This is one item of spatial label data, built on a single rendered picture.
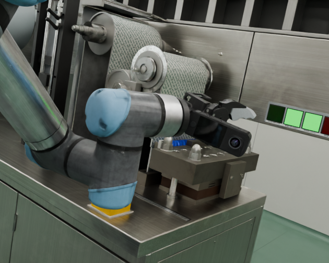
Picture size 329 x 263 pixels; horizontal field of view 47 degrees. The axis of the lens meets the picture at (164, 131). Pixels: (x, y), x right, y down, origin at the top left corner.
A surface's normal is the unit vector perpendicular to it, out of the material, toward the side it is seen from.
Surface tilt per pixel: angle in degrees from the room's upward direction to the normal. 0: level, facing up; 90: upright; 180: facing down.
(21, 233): 90
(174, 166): 90
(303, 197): 90
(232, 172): 90
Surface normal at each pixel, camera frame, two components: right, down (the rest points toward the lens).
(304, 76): -0.62, 0.02
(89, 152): -0.22, -0.61
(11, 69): 0.81, 0.30
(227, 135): -0.39, 0.15
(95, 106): -0.77, -0.03
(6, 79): 0.52, 0.57
